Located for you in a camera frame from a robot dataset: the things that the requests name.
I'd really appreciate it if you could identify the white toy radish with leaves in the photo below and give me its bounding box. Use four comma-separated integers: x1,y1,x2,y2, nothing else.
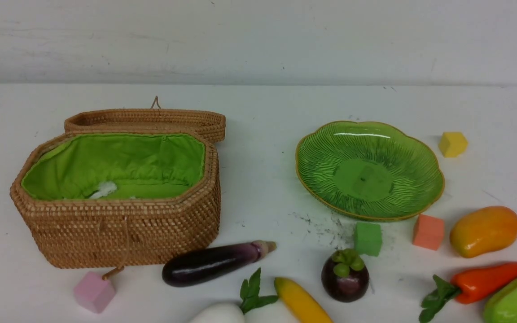
189,267,279,323

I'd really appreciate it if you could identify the green foam cube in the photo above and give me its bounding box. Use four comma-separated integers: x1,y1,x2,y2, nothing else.
353,222,382,257

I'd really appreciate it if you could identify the dark purple toy mangosteen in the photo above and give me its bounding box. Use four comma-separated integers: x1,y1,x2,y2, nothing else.
321,248,370,303

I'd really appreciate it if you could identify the green leaf-shaped plate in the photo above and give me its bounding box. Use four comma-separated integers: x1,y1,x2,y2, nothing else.
295,121,446,222

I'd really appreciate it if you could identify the yellow foam cube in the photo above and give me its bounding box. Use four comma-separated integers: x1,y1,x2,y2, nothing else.
438,131,468,158

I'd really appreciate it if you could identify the purple toy eggplant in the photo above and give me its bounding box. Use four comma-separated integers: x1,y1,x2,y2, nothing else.
162,240,277,288

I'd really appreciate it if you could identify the orange yellow toy mango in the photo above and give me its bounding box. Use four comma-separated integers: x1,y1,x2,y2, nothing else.
449,206,517,259

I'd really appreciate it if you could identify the pink foam cube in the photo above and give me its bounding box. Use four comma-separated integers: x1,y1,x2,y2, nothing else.
73,271,116,314

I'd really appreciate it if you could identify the woven wicker basket green lining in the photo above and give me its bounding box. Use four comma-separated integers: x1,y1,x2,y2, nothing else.
10,130,221,268

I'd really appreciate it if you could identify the woven wicker basket lid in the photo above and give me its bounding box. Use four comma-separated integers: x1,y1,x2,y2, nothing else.
64,97,226,143

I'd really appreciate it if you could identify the yellow toy banana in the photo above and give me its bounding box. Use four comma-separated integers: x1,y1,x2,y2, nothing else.
274,277,333,323

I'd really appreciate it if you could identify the orange foam cube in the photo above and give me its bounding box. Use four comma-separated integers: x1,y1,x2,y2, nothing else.
412,214,445,251

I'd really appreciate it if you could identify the red orange toy pepper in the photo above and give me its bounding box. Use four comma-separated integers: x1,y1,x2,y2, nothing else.
418,262,517,323

